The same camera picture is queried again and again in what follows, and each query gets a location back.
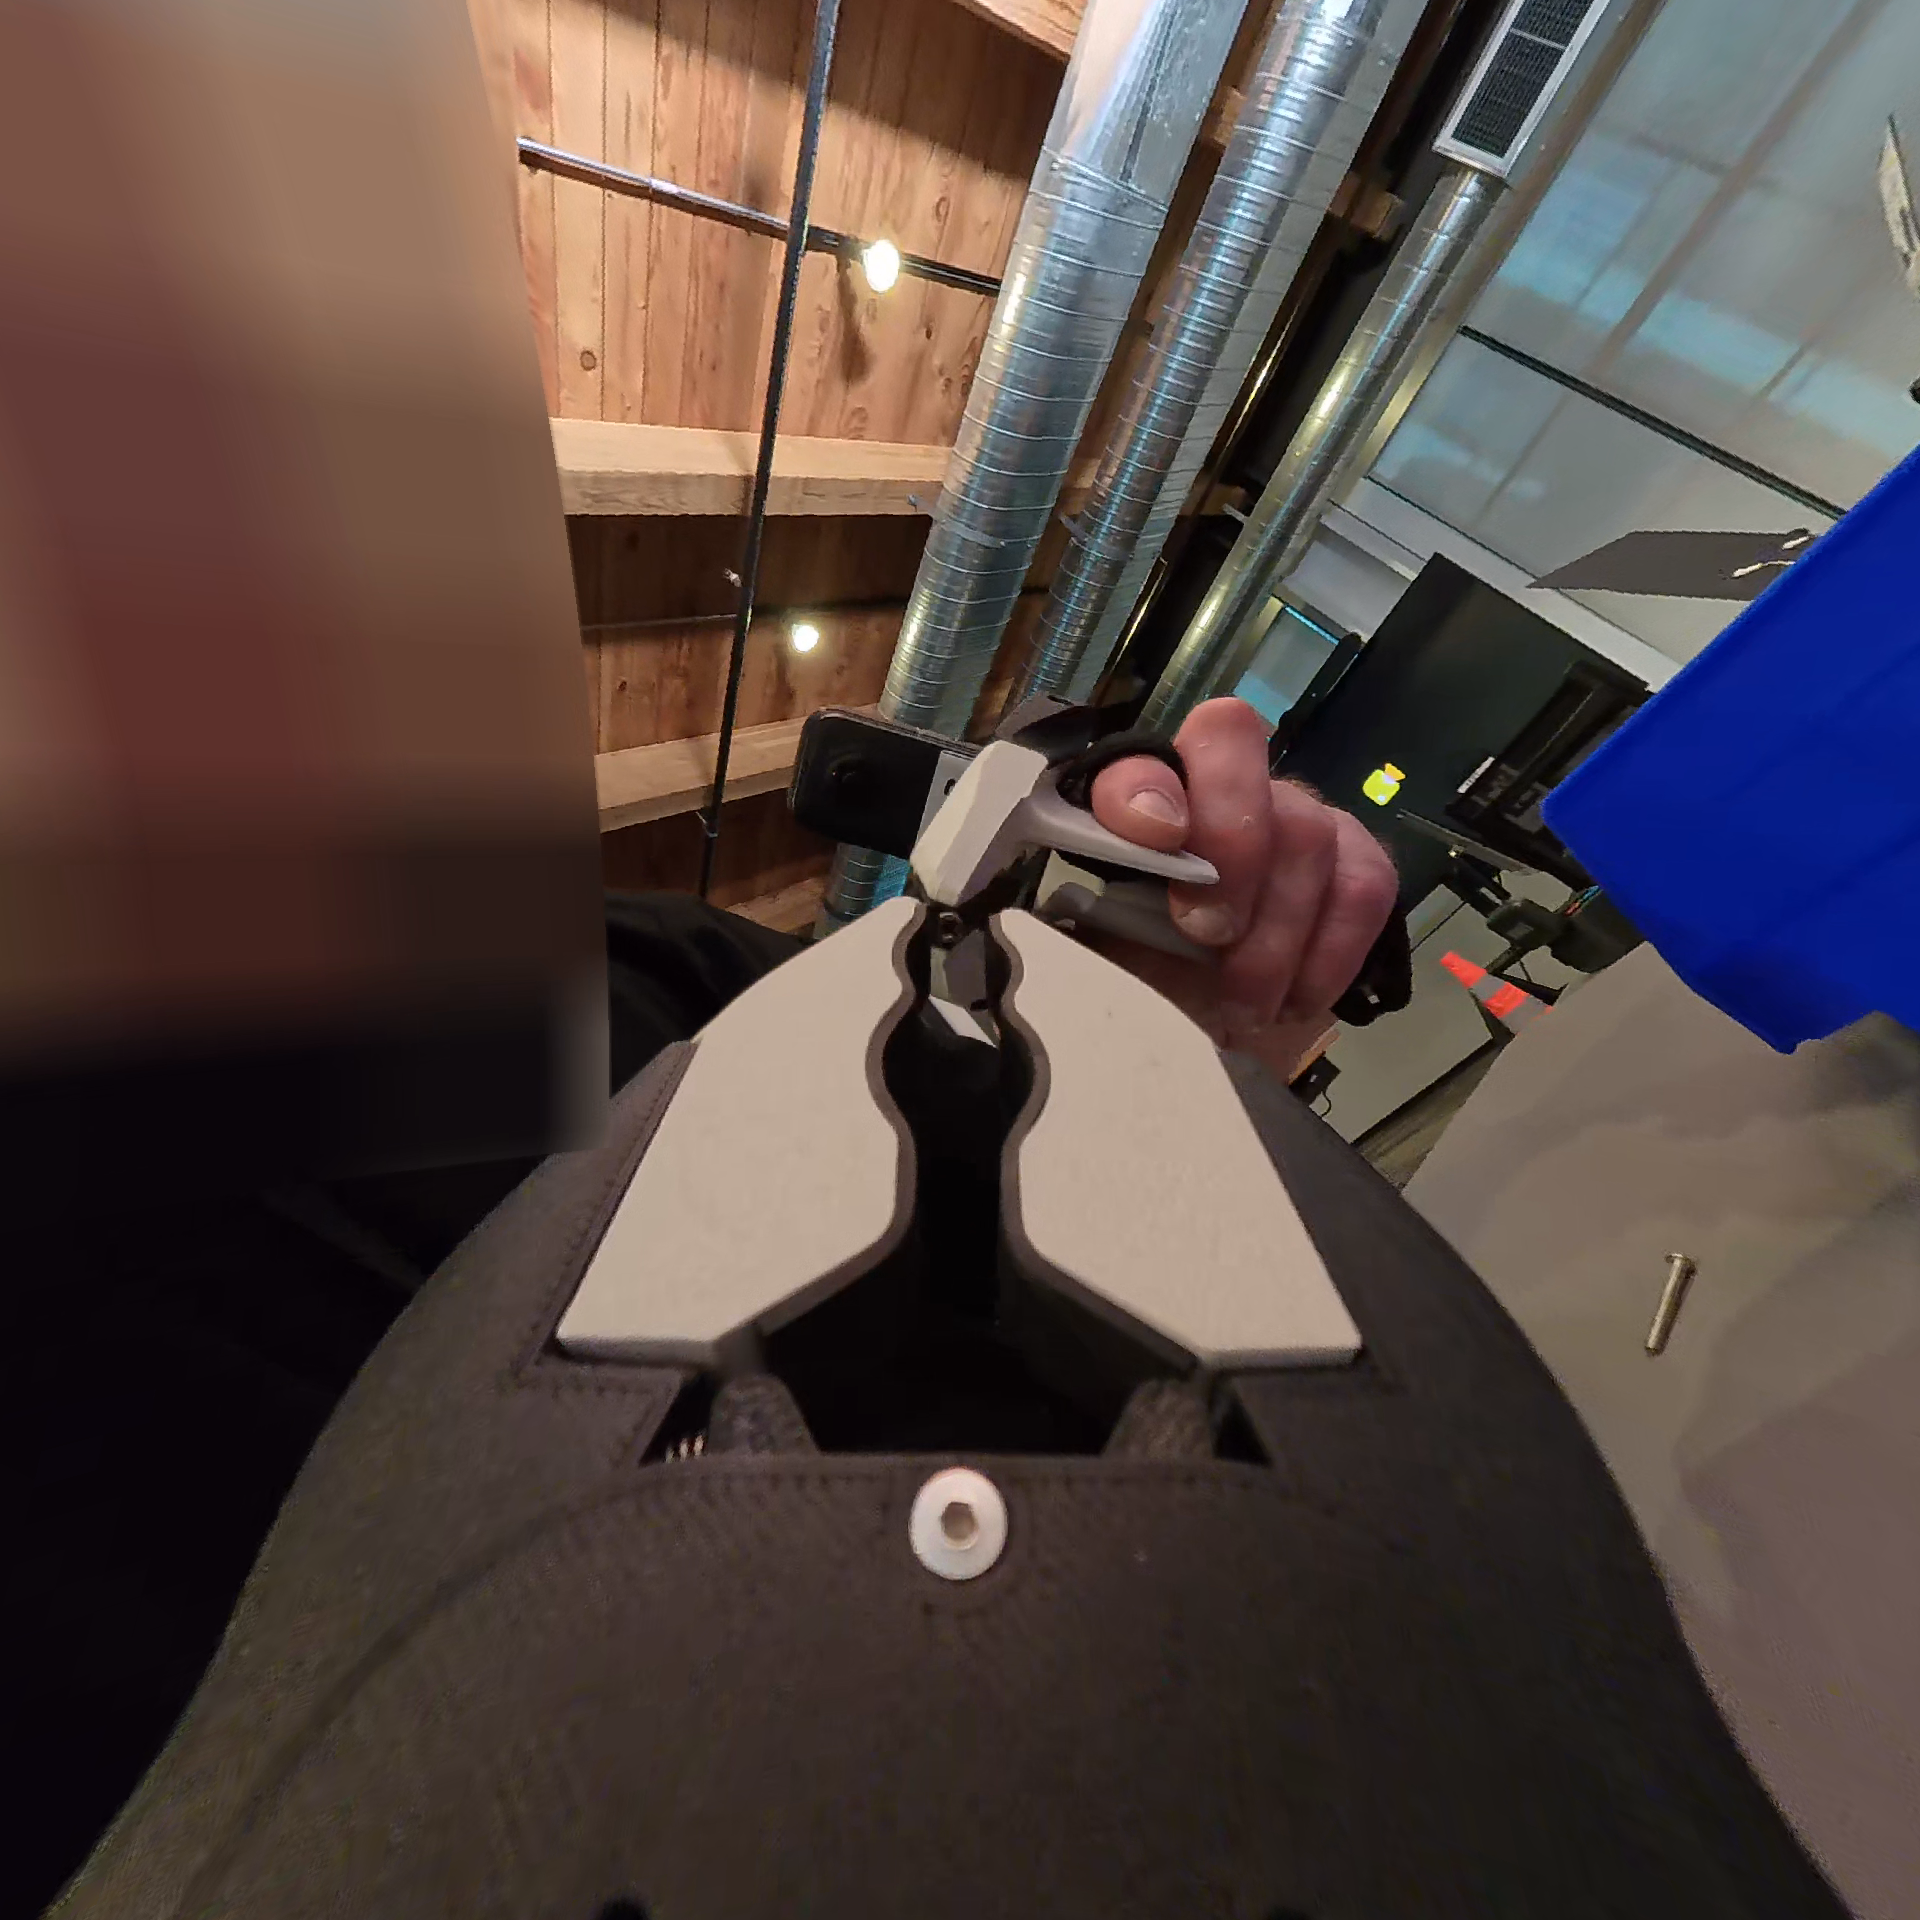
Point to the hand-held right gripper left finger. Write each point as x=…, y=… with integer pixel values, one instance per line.
x=749, y=1170

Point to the orange traffic cone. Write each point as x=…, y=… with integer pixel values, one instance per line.
x=1483, y=990

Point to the loose silver bolt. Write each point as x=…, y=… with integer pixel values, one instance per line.
x=1669, y=1302

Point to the small black bolt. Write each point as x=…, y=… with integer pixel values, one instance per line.
x=953, y=926

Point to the blue plastic bin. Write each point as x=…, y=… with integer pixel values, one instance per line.
x=1769, y=810

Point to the thin vertical metal rod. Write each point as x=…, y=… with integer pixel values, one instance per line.
x=772, y=420

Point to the thin spiral metal duct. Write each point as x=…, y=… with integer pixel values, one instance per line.
x=1348, y=450

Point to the white ceiling vent grille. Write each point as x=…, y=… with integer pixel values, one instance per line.
x=1522, y=83

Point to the medium spiral metal duct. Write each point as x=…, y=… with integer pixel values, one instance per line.
x=1213, y=346

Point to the black lighting track rail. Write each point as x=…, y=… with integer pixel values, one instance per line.
x=690, y=201

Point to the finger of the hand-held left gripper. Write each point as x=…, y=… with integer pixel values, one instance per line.
x=973, y=826

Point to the dark hanging ceiling panel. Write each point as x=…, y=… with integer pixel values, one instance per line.
x=1664, y=567

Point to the person's left hand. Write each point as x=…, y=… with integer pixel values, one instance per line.
x=1305, y=900

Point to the large spiral metal duct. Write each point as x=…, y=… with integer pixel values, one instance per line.
x=1020, y=450

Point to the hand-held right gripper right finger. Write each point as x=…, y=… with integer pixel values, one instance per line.
x=1171, y=1185

